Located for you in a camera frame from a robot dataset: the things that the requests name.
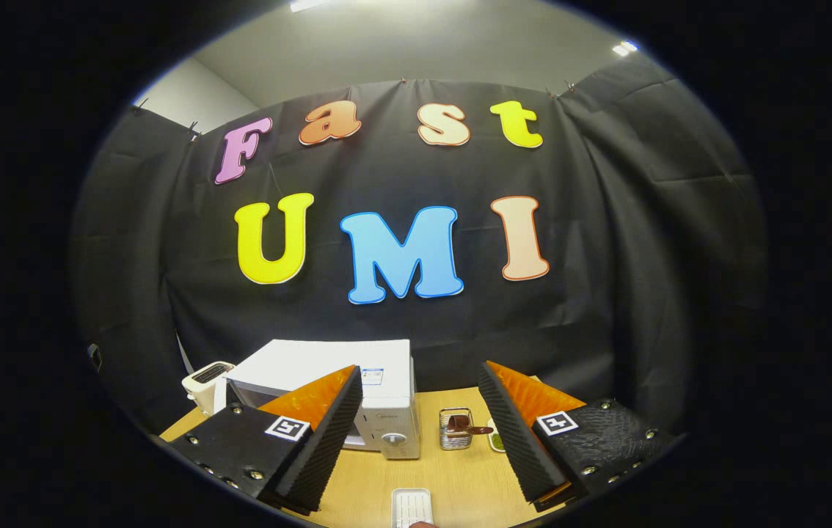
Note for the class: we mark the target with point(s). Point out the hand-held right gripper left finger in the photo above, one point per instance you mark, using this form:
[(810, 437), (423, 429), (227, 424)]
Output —
[(324, 447)]

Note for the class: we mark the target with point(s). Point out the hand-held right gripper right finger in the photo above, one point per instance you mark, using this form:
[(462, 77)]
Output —
[(515, 444)]

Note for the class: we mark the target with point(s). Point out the white microwave oven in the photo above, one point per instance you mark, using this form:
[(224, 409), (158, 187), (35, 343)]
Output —
[(313, 356)]

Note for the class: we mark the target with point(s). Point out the small seasoning dish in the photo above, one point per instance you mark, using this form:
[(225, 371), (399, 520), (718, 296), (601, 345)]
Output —
[(495, 441)]

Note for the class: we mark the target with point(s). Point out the brown plastic utensil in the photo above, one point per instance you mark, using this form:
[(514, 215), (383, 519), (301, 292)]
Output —
[(471, 429)]

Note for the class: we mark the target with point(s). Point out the white toaster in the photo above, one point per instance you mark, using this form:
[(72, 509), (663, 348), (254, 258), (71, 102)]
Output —
[(203, 389)]

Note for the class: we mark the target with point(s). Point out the small ceiling light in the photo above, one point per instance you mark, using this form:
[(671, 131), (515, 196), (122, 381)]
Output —
[(625, 48)]

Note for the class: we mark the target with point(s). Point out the long ceiling light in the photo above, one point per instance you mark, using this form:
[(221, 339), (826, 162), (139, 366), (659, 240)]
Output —
[(307, 4)]

